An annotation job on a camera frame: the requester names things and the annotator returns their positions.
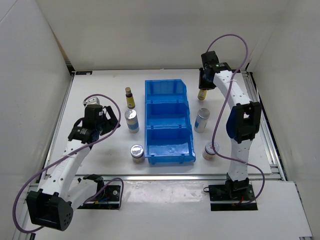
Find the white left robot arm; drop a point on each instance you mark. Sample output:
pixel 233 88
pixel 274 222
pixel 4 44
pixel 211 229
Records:
pixel 53 204

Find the blue-label silver-lid shaker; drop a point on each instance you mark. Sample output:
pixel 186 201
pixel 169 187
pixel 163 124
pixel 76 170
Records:
pixel 132 122
pixel 201 120

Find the blue three-compartment plastic bin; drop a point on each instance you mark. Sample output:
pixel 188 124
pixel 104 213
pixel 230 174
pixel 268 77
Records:
pixel 168 134

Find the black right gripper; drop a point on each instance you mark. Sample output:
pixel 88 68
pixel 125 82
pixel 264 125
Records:
pixel 201 84

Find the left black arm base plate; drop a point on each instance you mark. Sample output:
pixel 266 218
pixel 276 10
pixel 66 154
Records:
pixel 110 198

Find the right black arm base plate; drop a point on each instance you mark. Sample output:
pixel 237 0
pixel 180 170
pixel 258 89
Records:
pixel 225 200

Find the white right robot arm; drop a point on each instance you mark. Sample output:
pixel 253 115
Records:
pixel 243 122

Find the left white-lid spice jar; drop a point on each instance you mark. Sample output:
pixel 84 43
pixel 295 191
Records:
pixel 137 153

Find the yellow-label small brown bottle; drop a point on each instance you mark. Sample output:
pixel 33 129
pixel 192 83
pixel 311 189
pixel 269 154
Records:
pixel 202 94
pixel 129 98

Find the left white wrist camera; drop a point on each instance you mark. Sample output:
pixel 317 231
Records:
pixel 91 101

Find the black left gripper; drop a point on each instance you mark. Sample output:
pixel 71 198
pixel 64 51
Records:
pixel 110 123

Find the right white-lid spice jar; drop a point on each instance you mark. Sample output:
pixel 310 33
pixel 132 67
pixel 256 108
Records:
pixel 208 152

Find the white-lid spice jar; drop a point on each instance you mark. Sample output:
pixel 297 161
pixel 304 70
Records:
pixel 208 152
pixel 137 153

